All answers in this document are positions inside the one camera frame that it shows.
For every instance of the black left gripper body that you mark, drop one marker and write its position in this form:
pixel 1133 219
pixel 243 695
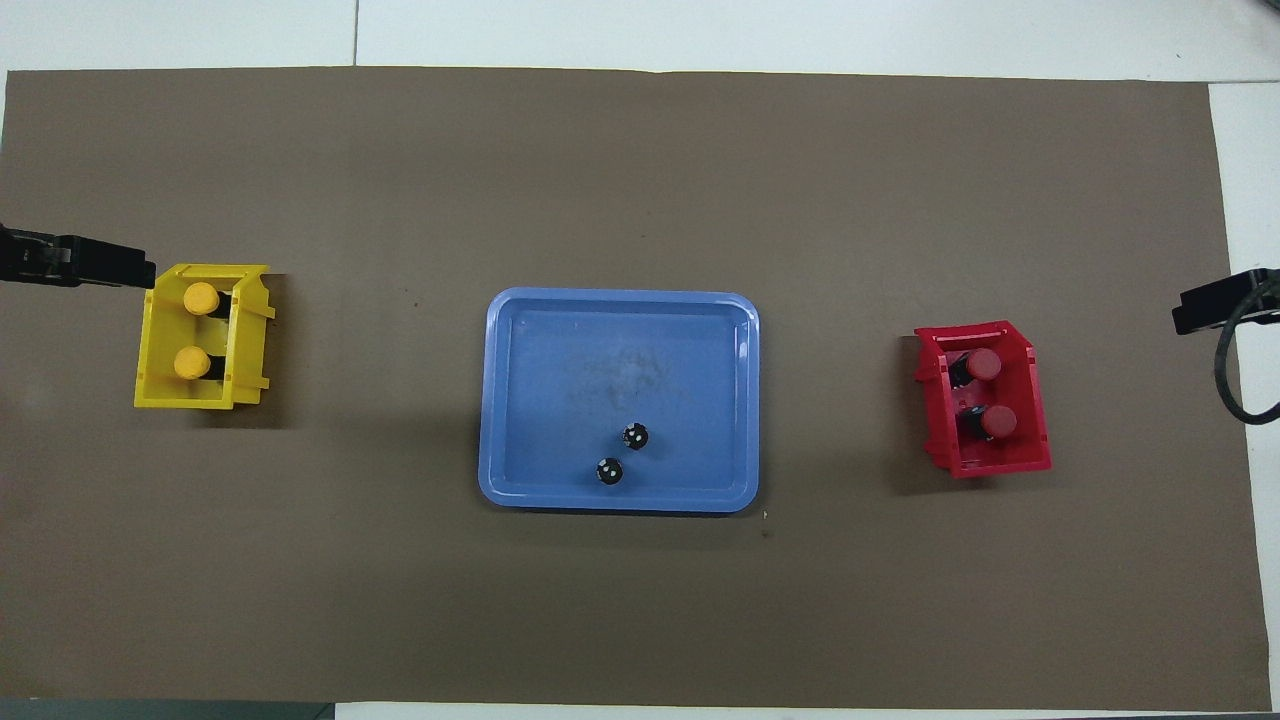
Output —
pixel 25 255

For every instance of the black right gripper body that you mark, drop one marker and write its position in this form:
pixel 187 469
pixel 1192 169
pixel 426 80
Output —
pixel 1266 300

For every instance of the yellow push button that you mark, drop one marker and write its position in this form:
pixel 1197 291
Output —
pixel 201 298
pixel 188 362

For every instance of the red push button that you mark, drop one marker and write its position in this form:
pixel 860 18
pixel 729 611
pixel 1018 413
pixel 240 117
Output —
pixel 999 422
pixel 985 364

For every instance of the blue plastic tray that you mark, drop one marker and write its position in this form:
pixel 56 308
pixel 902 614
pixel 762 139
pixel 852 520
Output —
pixel 560 400

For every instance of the yellow plastic bin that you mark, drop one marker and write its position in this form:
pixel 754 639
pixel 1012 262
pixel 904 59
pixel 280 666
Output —
pixel 150 390

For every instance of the red plastic bin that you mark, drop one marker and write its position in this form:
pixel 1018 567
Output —
pixel 1035 440

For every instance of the small black cylinder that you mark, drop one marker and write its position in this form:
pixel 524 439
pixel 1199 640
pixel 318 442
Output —
pixel 636 436
pixel 609 471

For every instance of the brown paper mat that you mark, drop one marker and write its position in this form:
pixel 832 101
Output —
pixel 640 600

